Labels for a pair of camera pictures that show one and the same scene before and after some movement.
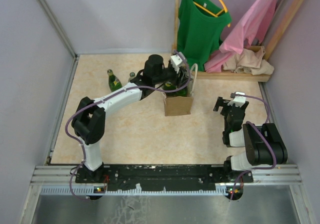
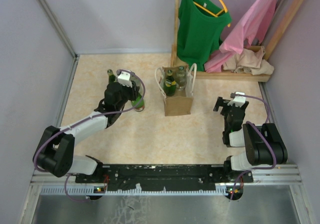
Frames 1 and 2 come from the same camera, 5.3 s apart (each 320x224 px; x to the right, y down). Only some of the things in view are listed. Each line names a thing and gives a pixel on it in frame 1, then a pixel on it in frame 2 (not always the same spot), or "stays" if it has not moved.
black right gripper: (222, 102) stays
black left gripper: (183, 79) to (134, 90)
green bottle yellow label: (115, 83) stays
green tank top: (202, 19) stays
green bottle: (183, 92) to (140, 107)
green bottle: (168, 86) stays
